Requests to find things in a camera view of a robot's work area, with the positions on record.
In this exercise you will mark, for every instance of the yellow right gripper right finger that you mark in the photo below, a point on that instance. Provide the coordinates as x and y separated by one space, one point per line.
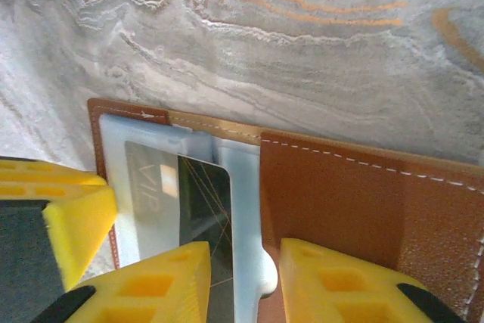
340 300

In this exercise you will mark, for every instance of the black VIP card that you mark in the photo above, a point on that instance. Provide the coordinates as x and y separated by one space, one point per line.
204 202

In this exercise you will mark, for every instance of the brown leather card holder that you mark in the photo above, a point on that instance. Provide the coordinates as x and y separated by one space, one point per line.
340 205

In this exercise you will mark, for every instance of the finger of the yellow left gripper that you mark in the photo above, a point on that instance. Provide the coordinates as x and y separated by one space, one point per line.
56 183
83 224

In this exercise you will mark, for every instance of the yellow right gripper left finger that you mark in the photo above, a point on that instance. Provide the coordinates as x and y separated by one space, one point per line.
151 300

